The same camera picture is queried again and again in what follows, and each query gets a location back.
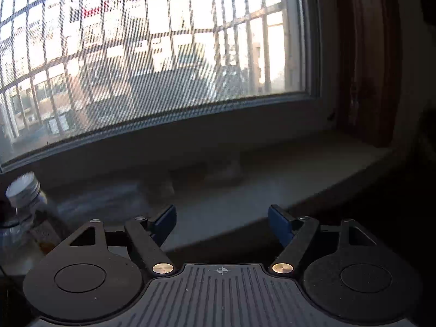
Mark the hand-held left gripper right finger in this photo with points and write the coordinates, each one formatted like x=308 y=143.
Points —
x=280 y=226

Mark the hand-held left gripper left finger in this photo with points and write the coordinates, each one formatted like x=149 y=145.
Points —
x=163 y=223

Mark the beige windowsill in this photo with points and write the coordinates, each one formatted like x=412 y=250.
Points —
x=272 y=177

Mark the clear bottle with white cap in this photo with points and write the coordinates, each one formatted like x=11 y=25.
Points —
x=24 y=190

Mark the wooden window trim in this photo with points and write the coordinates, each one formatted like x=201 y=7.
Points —
x=368 y=58

